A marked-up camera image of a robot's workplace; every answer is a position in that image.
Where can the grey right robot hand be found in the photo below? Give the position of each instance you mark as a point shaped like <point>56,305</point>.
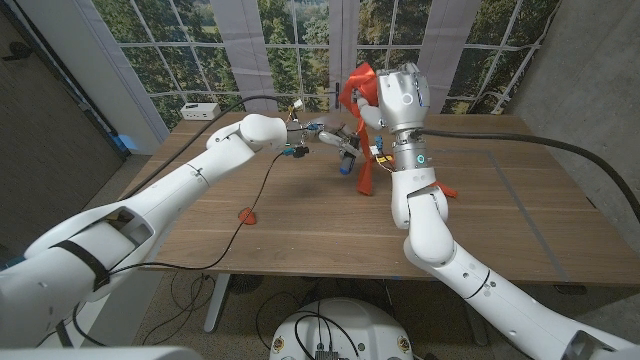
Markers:
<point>402,100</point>

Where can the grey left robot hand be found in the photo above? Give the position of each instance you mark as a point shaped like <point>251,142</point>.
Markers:
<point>335,135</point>

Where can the orange ribbon with spool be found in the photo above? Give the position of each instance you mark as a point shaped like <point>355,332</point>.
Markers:
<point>362,82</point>

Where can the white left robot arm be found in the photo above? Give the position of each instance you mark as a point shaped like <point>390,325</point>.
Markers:
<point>150,200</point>

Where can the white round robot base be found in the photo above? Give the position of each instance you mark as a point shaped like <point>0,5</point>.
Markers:
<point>350,330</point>

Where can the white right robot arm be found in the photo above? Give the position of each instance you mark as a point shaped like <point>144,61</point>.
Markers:
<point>450,260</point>

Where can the small orange red piece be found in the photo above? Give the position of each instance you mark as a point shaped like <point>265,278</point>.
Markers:
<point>246,216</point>

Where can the printed window forest backdrop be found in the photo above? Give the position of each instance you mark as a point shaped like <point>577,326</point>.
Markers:
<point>240,50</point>

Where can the white power strip box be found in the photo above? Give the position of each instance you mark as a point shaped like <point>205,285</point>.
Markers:
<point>200,111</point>

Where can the black round floor disc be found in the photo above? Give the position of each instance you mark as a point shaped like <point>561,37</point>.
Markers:
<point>246,283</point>

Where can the white table leg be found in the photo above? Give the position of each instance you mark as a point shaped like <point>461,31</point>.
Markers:
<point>217,300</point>

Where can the white robot chest shell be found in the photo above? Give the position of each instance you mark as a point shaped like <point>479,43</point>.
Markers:
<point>100,354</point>

